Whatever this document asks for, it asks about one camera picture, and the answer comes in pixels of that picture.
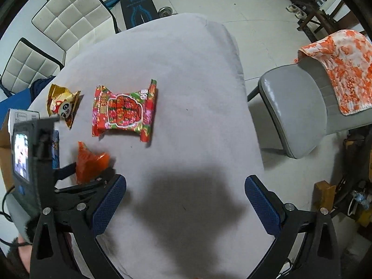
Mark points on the black blue weight bench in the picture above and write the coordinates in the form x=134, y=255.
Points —
x=135, y=3

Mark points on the orange floral towel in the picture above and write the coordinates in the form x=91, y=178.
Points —
x=345, y=64

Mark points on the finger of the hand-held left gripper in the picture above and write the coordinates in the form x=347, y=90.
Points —
x=66, y=173
x=97, y=180

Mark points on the person's left forearm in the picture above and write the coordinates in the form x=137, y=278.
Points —
x=17, y=215

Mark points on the red patterned snack packet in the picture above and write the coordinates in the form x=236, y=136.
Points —
x=123, y=112

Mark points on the white shoe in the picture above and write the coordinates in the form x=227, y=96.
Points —
x=291, y=7
x=300, y=14

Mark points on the gold panda snack packet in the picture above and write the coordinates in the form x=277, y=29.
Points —
x=62, y=104

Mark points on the white quilted chair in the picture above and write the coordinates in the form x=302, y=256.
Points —
x=75, y=14
x=29, y=64

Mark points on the grey table cloth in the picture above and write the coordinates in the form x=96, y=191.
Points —
x=189, y=93

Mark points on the dark blue cloth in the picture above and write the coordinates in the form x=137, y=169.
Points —
x=17, y=100

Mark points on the dark wooden chair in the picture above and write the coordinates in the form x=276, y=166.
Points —
x=322, y=17

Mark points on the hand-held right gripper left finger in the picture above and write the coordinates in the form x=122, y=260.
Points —
x=109, y=206

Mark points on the yellow wooden block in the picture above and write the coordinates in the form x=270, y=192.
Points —
x=324, y=193

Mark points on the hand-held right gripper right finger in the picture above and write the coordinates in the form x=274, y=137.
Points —
x=261, y=209

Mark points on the cardboard box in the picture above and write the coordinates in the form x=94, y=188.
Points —
x=4, y=157

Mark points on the grey padded chair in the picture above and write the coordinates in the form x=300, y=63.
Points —
x=290, y=107

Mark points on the orange snack packet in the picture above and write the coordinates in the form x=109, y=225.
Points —
x=90, y=165

